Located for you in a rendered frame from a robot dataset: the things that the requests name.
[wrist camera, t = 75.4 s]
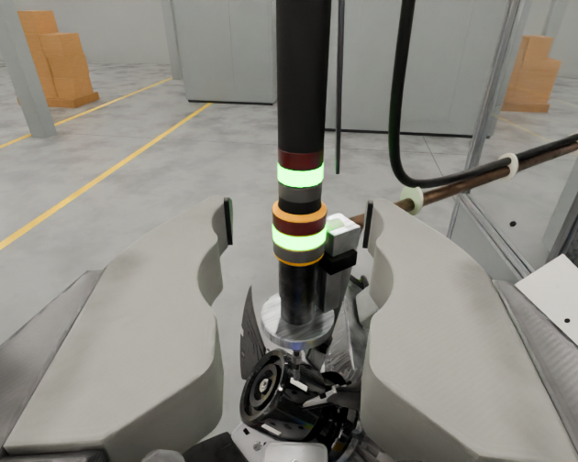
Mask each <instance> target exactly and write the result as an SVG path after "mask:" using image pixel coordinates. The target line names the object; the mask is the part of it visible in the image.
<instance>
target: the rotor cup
mask: <svg viewBox="0 0 578 462"><path fill-rule="evenodd" d="M291 378H294V363H293V362H292V354H291V353H289V352H288V351H286V350H284V349H280V348H275V349H273V350H271V351H270V352H268V353H267V354H266V355H264V356H263V357H262V358H261V359H260V360H259V361H258V363H257V364H256V365H255V366H254V368H253V369H252V371H251V373H250V375H249V376H248V378H247V380H246V383H245V385H244V388H243V391H242V393H241V397H240V403H239V415H240V419H241V421H242V422H243V423H244V424H245V425H246V426H248V427H249V428H250V429H252V430H254V431H256V432H258V433H260V434H262V435H265V436H267V437H269V438H271V439H272V440H274V441H280V442H300V443H320V444H323V445H326V446H327V450H328V462H332V461H333V460H334V459H335V458H336V457H337V456H338V455H339V453H340V452H341V451H342V449H343V448H344V446H345V445H346V444H347V442H348V440H349V438H350V434H351V431H352V428H353V425H354V421H355V415H356V411H355V410H352V409H350V408H347V407H340V408H337V407H336V404H333V405H328V406H323V407H318V408H314V409H309V410H303V411H302V410H301V408H302V407H304V406H303V404H304V403H305V402H307V401H309V400H311V399H313V398H315V397H317V396H319V394H320V393H322V392H328V391H331V390H332V388H331V387H332V386H334V385H337V384H338V385H340V386H342V385H346V382H347V381H348V380H347V379H346V378H345V377H343V376H341V375H340V374H338V372H335V371H325V372H322V373H320V372H319V371H318V370H317V369H316V368H313V367H312V366H310V365H309V364H307V363H305V362H304V361H303V360H302V362H301V363H300V364H299V380H298V381H299V382H301V383H302V384H304V385H306V386H307V390H306V391H304V390H302V389H300V388H298V387H297V386H295V385H294V384H293V383H291V382H290V381H291ZM265 379H268V380H269V384H268V387H267V389H266V390H265V391H264V392H260V386H261V383H262V381H263V380H265ZM264 424H266V425H268V426H270V427H271V428H273V429H275V430H277V431H279V432H281V433H280V434H279V435H277V434H275V433H273V432H271V431H269V430H267V429H265V428H263V427H261V426H262V425H264Z"/></svg>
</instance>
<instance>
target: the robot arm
mask: <svg viewBox="0 0 578 462"><path fill-rule="evenodd" d="M229 245H233V205H232V200H231V199H230V198H229V197H223V196H220V195H213V196H210V197H208V198H206V199H205V200H204V201H202V202H200V203H198V204H196V205H194V206H193V207H191V208H189V209H187V210H186V211H184V212H182V213H180V214H178V215H177V216H175V217H174V218H172V219H170V220H168V221H166V222H165V223H163V224H161V225H159V226H157V227H155V228H154V229H152V230H151V231H150V232H148V233H147V234H145V235H144V236H142V237H140V238H139V239H138V240H136V241H135V242H134V243H132V244H131V245H130V246H128V247H127V248H126V249H125V250H123V251H122V252H121V253H120V254H119V255H118V256H116V257H115V258H114V259H113V260H112V261H111V262H110V263H109V264H108V265H107V266H106V267H105V268H104V269H100V270H87V271H86V272H85V273H84V274H83V275H81V276H80V277H79V278H78V279H77V280H75V281H74V282H73V283H72V284H71V285H70V286H69V287H67V288H66V289H65V290H64V291H63V292H61V293H60V294H59V295H58V296H57V297H56V298H55V299H53V300H52V301H51V302H50V303H49V304H47V305H46V306H45V307H44V308H43V309H42V310H41V311H39V312H38V313H37V314H36V315H35V316H33V317H32V318H31V319H30V320H29V321H28V322H27V323H25V324H24V325H23V326H22V327H21V328H19V329H18V330H17V331H16V332H15V333H14V334H12V335H11V336H10V337H9V338H8V339H7V340H6V341H5V342H4V343H3V344H2V345H1V346H0V462H185V461H184V458H183V455H182V454H183V453H184V452H185V451H187V450H188V449H189V448H190V447H192V446H193V445H195V444H196V443H197V442H199V441H200V440H201V439H203V438H204V437H205V436H207V435H208V434H209V433H211V432H212V431H213V430H214V429H215V428H216V427H217V425H218V423H219V421H220V419H221V416H222V412H223V388H224V369H223V362H222V355H221V348H220V342H219V335H218V329H217V316H216V313H215V311H214V310H213V309H212V308H211V306H212V304H213V302H214V301H215V299H216V298H217V296H218V295H219V294H220V293H221V292H222V291H223V279H222V271H221V263H220V257H221V255H222V254H223V252H224V251H225V250H226V249H227V248H228V246H229ZM362 248H367V249H368V252H369V253H370V254H371V256H372V258H373V264H372V276H371V282H370V288H369V294H370V296H371V297H372V299H373V300H374V302H375V303H376V305H377V307H378V308H379V311H378V312H377V313H375V314H374V316H373V317H372V320H371V324H370V330H369V335H368V342H367V347H366V353H365V359H364V365H363V371H362V376H361V413H360V419H361V426H362V428H363V430H364V432H365V433H366V434H367V435H368V436H369V437H370V438H371V439H372V440H373V441H374V443H375V444H377V445H378V446H379V447H380V448H381V449H382V450H383V451H385V452H386V453H387V454H388V455H389V456H390V457H391V458H393V459H394V460H395V461H396V462H578V346H577V345H576V344H575V343H574V342H573V341H572V340H571V339H570V338H569V337H568V336H567V335H566V334H565V333H564V332H563V331H562V330H561V329H560V328H559V327H558V326H557V325H556V324H555V323H553V322H552V321H551V319H550V318H549V317H548V316H547V315H546V314H545V313H543V312H542V311H541V310H540V308H539V307H537V306H536V305H535V304H534V303H533V302H532V301H531V300H530V299H529V298H528V297H527V296H526V295H525V294H524V293H523V292H522V291H521V290H520V289H518V288H517V287H516V286H515V285H514V284H513V283H512V282H511V281H504V280H494V279H493V278H492V277H491V276H490V275H489V274H488V273H487V272H486V271H485V270H484V269H483V268H482V267H481V266H480V265H479V264H478V263H477V262H476V261H475V260H474V259H473V258H472V257H471V256H470V255H469V254H467V253H466V252H465V251H464V250H463V249H461V248H460V247H459V246H457V245H456V244H455V243H454V242H452V241H451V240H449V239H448V238H447V237H445V236H443V235H442V234H441V233H440V232H438V231H437V230H435V229H433V228H432V227H430V226H429V225H426V224H425V223H423V222H422V221H420V220H418V219H417V218H415V217H414V216H413V215H411V214H409V213H408V212H406V211H405V210H403V209H401V208H400V207H398V206H397V205H395V204H393V203H391V202H390V201H388V200H386V199H382V198H379V199H375V200H368V201H367V202H366V207H365V215H364V228H363V243H362Z"/></svg>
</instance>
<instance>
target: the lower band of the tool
mask: <svg viewBox="0 0 578 462"><path fill-rule="evenodd" d="M278 201H279V200H278ZM278 201H277V202H276V203H274V205H273V207H272V211H273V213H274V214H275V215H276V216H277V217H279V218H281V219H283V220H285V221H288V222H294V223H307V222H313V221H316V220H318V219H320V218H322V217H323V216H324V215H325V214H326V212H327V207H326V205H325V204H324V203H323V202H322V201H321V203H322V206H321V208H320V209H319V210H318V211H317V212H315V213H312V214H304V215H297V214H288V213H286V212H284V211H282V210H281V209H280V208H279V207H278ZM274 229H275V230H276V231H278V230H277V229H276V228H275V227H274ZM324 229H325V228H324ZM324 229H323V230H324ZM323 230H321V231H320V232H322V231H323ZM278 232H279V233H281V234H283V235H286V234H284V233H282V232H280V231H278ZM320 232H318V233H315V234H314V235H317V234H319V233H320ZM314 235H309V236H291V235H286V236H289V237H311V236H314ZM274 242H275V241H274ZM275 243H276V242H275ZM323 243H324V242H323ZM323 243H322V244H323ZM276 244H277V243H276ZM322 244H321V245H322ZM277 245H278V244H277ZM321 245H319V246H318V247H320V246H321ZM278 246H279V247H281V248H284V249H287V250H291V251H308V250H312V249H315V248H318V247H314V248H310V249H306V250H294V249H289V248H286V247H282V246H280V245H278ZM274 256H275V257H277V256H276V255H275V254H274ZM323 256H324V254H323V255H322V257H323ZM322 257H321V258H322ZM277 258H278V257H277ZM321 258H319V259H317V260H315V261H312V262H308V263H302V264H297V263H290V262H287V261H284V260H282V259H280V258H278V259H279V260H280V261H281V262H283V263H285V264H288V265H291V266H307V265H311V264H313V263H315V262H317V261H319V260H320V259H321Z"/></svg>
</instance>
